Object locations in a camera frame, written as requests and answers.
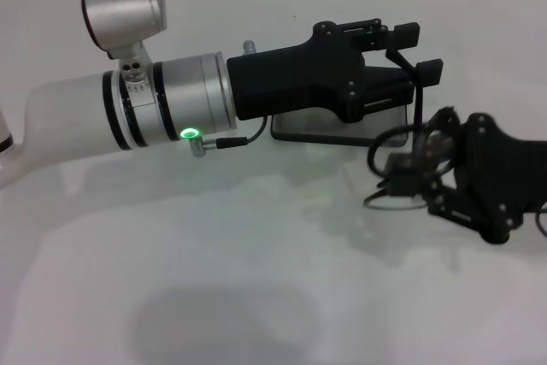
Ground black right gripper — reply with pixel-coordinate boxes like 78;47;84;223
349;57;547;246

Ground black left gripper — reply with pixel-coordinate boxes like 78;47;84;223
225;17;421;123

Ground black frame glasses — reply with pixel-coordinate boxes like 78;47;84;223
362;49;469;212

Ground black glasses case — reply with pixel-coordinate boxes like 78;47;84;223
270;102;414;147

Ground left wrist cable with connectors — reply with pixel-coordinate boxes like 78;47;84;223
190;39;268;160

